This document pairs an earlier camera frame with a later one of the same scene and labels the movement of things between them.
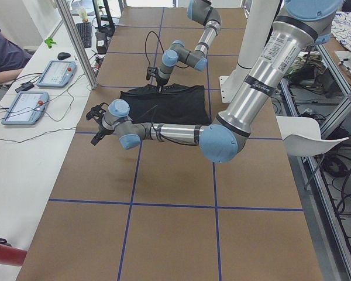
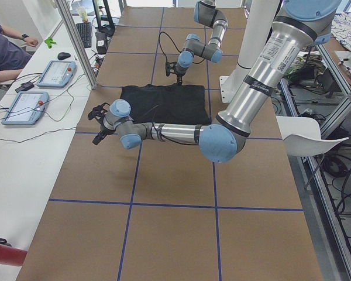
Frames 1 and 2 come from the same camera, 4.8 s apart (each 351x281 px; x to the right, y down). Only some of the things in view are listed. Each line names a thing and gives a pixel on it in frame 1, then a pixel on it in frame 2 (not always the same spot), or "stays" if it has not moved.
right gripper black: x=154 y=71 → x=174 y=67
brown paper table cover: x=162 y=211 stays
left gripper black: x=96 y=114 stays
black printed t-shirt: x=176 y=104 stays
